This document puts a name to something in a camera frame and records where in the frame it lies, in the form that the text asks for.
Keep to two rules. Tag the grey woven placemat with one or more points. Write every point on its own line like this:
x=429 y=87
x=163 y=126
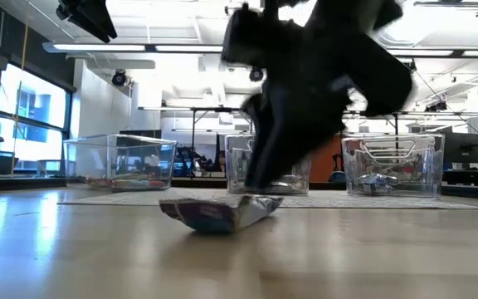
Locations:
x=118 y=198

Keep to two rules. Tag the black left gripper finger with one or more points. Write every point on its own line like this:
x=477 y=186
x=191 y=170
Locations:
x=89 y=16

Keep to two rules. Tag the black ceiling spotlight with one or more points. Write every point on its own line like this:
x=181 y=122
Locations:
x=256 y=74
x=118 y=78
x=436 y=107

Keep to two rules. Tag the black computer monitor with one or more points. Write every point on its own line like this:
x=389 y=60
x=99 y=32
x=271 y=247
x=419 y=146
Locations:
x=463 y=149

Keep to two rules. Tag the black aluminium table frame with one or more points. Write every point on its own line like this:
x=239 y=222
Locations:
x=23 y=183

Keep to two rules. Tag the clear plastic bin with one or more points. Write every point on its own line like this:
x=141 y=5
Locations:
x=94 y=158
x=430 y=166
x=235 y=166

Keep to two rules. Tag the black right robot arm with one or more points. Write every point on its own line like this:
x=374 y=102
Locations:
x=347 y=16

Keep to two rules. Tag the orange partition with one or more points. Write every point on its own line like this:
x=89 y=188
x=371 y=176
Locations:
x=326 y=164

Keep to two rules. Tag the purple oatmeal raisin granola bar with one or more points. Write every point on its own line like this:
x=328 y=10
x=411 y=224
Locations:
x=214 y=216

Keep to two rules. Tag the large glass window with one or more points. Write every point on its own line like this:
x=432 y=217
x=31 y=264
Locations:
x=35 y=99

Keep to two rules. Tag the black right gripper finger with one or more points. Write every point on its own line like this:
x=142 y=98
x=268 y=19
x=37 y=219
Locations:
x=289 y=133
x=255 y=110

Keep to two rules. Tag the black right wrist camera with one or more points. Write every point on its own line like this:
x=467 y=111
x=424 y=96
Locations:
x=247 y=37

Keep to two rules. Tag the person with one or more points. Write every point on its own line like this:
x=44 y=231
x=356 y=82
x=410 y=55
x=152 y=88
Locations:
x=221 y=161

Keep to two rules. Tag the purple-ended granola bar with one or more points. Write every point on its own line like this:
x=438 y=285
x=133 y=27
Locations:
x=376 y=182

